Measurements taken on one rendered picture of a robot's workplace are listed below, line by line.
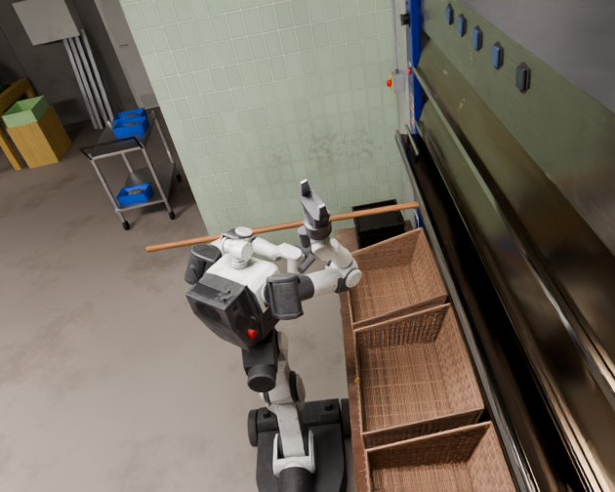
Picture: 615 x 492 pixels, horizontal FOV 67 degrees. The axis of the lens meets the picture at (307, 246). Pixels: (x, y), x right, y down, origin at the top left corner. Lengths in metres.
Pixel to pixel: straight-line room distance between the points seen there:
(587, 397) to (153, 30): 2.95
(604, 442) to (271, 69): 2.73
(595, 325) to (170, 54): 2.88
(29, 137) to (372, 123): 5.43
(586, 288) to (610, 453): 0.31
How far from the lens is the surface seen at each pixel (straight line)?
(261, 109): 3.32
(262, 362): 1.88
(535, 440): 1.22
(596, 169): 0.92
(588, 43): 1.17
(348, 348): 2.43
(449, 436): 1.92
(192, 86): 3.33
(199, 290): 1.71
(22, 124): 7.65
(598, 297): 0.98
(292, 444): 2.46
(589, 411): 1.13
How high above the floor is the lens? 2.45
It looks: 37 degrees down
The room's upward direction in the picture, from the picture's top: 13 degrees counter-clockwise
